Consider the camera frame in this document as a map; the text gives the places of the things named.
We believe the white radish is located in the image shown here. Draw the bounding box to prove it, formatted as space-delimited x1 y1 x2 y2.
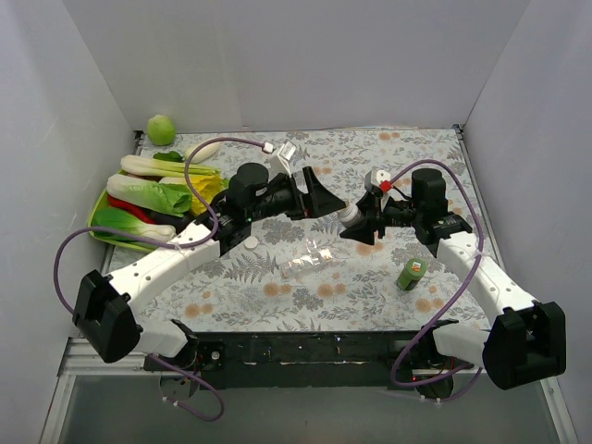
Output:
184 142 221 164

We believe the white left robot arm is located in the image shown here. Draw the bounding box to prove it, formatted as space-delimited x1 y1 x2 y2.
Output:
72 163 346 370

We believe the green round cabbage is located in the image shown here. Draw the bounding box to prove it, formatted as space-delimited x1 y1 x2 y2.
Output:
146 115 177 146

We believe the napa cabbage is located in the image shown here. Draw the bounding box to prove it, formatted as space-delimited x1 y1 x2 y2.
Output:
106 174 192 216

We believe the red chili pepper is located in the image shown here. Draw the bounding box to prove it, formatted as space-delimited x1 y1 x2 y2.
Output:
107 194 154 224

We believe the long bok choy stalk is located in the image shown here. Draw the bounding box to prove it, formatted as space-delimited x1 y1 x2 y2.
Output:
120 155 221 178

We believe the purple eggplant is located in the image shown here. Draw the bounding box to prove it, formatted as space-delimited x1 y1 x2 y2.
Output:
148 210 193 227

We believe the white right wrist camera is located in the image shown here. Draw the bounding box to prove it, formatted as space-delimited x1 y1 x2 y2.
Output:
364 168 391 193

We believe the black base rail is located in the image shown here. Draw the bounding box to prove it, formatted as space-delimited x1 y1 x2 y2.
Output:
143 331 415 389

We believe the white pill bottle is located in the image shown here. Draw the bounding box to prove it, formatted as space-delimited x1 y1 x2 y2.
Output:
338 204 364 228

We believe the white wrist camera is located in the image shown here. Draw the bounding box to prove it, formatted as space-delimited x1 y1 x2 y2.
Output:
364 168 391 193
268 142 296 178

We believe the yellow leafy vegetable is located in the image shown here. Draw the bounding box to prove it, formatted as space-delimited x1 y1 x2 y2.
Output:
190 174 228 204

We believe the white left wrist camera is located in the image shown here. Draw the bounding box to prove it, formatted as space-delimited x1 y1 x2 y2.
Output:
268 142 296 178

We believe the white bottle cap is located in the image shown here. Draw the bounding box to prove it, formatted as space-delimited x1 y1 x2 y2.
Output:
244 237 259 251

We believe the green pill bottle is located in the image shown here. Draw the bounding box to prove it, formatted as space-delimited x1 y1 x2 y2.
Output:
396 258 426 291

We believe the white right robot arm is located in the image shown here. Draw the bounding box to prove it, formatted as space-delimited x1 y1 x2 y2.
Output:
339 163 566 389

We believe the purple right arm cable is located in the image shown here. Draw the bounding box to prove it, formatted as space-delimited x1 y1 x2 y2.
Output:
388 159 486 401

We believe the green bok choy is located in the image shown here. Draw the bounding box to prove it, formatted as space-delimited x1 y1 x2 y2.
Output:
91 207 177 241

